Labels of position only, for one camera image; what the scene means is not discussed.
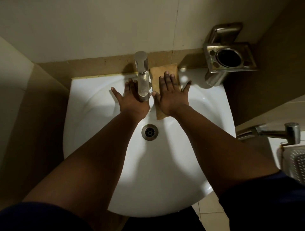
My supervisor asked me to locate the person's right hand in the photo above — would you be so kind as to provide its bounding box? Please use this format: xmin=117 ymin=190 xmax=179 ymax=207
xmin=152 ymin=71 xmax=192 ymax=117

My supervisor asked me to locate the person's left hand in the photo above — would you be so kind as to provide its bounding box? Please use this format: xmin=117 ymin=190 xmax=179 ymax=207
xmin=111 ymin=78 xmax=151 ymax=120

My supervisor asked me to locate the person's left forearm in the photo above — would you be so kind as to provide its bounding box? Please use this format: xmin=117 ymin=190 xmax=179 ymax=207
xmin=23 ymin=112 xmax=147 ymax=231

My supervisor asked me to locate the person's right forearm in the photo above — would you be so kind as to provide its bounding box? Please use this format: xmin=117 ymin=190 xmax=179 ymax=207
xmin=167 ymin=104 xmax=280 ymax=199

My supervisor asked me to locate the chrome basin faucet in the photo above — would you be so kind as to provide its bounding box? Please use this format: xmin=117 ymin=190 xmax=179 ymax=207
xmin=133 ymin=51 xmax=153 ymax=102

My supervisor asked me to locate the brown cleaning cloth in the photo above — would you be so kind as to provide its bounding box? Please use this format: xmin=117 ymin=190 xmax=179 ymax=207
xmin=150 ymin=63 xmax=181 ymax=120

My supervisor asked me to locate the metal sink drain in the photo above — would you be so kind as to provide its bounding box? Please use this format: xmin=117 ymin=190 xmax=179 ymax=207
xmin=141 ymin=124 xmax=159 ymax=141

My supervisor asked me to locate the steel toothbrush holder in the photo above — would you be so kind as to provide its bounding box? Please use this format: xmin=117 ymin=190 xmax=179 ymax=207
xmin=203 ymin=22 xmax=258 ymax=73

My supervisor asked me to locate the white ceramic wash basin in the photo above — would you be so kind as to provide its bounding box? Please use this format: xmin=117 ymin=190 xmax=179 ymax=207
xmin=63 ymin=68 xmax=236 ymax=218

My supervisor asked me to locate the perforated metal soap dish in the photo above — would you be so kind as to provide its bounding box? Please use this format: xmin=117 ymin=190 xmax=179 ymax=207
xmin=276 ymin=144 xmax=305 ymax=185

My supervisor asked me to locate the dark blue shirt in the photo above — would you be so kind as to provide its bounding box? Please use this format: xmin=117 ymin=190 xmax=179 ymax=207
xmin=0 ymin=170 xmax=305 ymax=231

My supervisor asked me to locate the chrome wall tap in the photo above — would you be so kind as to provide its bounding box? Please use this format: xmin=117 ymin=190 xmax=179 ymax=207
xmin=236 ymin=122 xmax=301 ymax=146

